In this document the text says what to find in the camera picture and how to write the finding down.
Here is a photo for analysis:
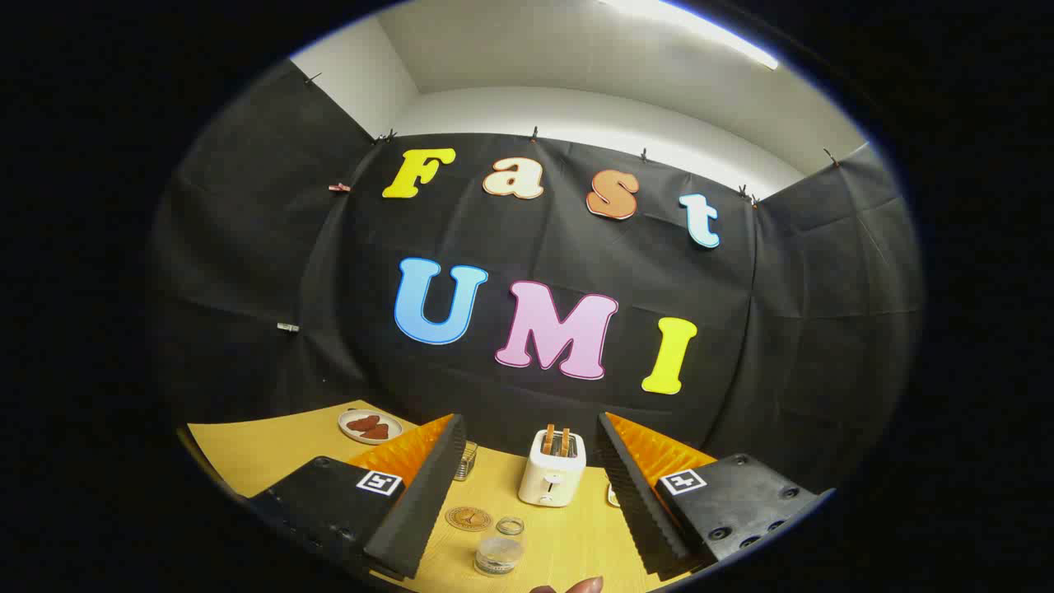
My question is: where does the round wooden coaster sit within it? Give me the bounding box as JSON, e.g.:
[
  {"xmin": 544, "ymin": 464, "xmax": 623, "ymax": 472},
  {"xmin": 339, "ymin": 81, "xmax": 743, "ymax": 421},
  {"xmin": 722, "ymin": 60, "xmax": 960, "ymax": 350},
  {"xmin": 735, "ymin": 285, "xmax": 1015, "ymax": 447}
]
[{"xmin": 445, "ymin": 506, "xmax": 493, "ymax": 533}]

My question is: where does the white toaster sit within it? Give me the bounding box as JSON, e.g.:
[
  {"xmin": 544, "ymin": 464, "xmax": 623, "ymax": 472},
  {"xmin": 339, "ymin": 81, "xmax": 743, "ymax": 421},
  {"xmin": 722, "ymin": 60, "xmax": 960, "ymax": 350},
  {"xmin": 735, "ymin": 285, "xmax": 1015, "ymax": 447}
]
[{"xmin": 518, "ymin": 428, "xmax": 587, "ymax": 508}]

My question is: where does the clear plastic bottle green ring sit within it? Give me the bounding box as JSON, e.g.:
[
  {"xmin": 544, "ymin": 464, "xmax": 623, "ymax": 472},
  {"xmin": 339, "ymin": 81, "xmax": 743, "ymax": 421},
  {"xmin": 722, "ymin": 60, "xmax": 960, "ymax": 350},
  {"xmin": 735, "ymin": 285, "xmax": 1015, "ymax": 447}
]
[{"xmin": 473, "ymin": 516, "xmax": 528, "ymax": 577}]

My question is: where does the small white plate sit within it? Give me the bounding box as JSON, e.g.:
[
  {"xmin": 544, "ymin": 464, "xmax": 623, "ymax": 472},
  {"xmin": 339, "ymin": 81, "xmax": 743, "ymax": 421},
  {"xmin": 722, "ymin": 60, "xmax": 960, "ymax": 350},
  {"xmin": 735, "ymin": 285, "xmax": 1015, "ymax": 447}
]
[{"xmin": 338, "ymin": 409, "xmax": 404, "ymax": 446}]

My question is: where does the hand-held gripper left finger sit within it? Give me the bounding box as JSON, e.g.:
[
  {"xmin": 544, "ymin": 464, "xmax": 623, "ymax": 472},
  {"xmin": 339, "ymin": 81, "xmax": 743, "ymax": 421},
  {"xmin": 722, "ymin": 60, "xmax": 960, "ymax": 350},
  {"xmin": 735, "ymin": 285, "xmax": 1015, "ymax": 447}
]
[{"xmin": 245, "ymin": 413, "xmax": 468, "ymax": 581}]

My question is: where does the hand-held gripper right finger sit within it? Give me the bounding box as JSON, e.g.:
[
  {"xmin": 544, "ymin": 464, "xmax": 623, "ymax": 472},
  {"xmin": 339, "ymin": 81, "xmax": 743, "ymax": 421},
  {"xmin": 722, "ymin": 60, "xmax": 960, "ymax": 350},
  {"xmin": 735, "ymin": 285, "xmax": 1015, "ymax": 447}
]
[{"xmin": 593, "ymin": 411, "xmax": 836, "ymax": 579}]

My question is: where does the wooden table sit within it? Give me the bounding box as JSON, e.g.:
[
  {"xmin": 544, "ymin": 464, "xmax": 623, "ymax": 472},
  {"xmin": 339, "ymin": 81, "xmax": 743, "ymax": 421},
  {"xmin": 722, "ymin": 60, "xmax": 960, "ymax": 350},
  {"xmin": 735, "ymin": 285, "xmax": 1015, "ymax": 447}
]
[{"xmin": 188, "ymin": 400, "xmax": 697, "ymax": 593}]

